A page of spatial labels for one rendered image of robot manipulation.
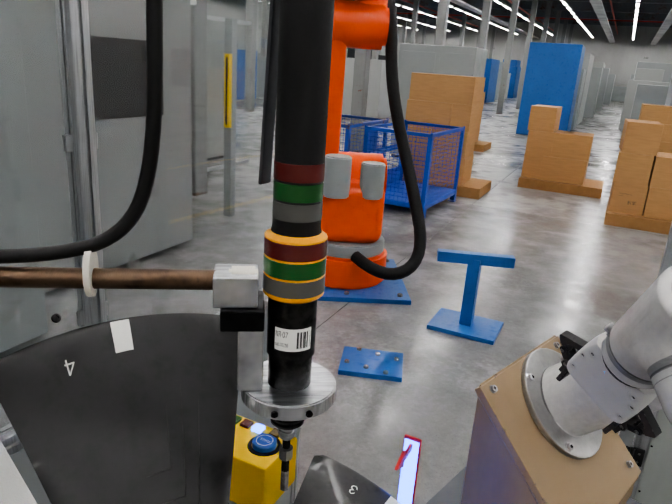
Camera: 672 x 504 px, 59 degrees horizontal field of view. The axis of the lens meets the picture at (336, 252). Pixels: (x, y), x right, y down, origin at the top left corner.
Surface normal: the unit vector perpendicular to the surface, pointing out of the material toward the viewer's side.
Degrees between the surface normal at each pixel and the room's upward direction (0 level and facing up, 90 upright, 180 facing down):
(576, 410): 96
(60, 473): 52
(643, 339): 101
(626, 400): 115
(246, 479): 90
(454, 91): 90
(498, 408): 45
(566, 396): 79
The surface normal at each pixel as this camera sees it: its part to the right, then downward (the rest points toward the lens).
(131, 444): 0.13, -0.46
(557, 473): 0.56, -0.48
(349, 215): 0.04, 0.31
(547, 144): -0.43, 0.25
